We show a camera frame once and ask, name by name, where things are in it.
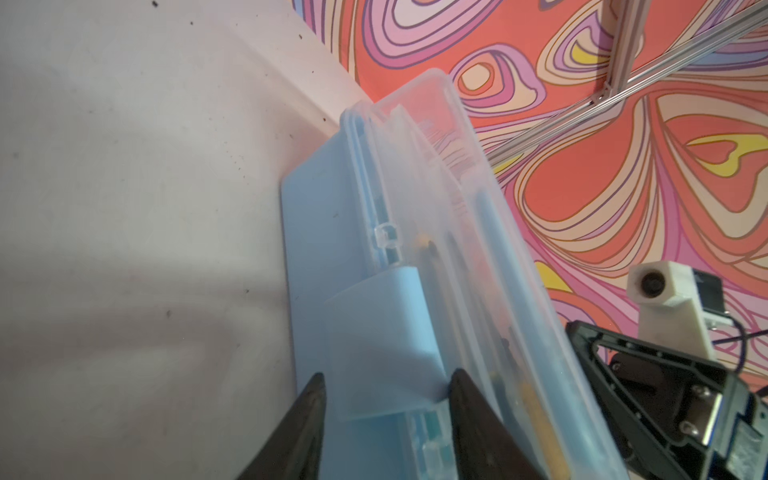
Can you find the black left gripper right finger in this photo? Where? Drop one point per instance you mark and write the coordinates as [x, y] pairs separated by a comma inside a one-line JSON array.
[[483, 447]]

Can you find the blue plastic tool box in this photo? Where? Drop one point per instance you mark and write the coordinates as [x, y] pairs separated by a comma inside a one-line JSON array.
[[405, 264]]

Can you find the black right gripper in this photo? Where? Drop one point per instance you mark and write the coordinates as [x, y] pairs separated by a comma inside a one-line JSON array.
[[672, 415]]

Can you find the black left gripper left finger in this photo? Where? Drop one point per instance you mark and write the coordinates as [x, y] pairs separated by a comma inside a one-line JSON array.
[[294, 449]]

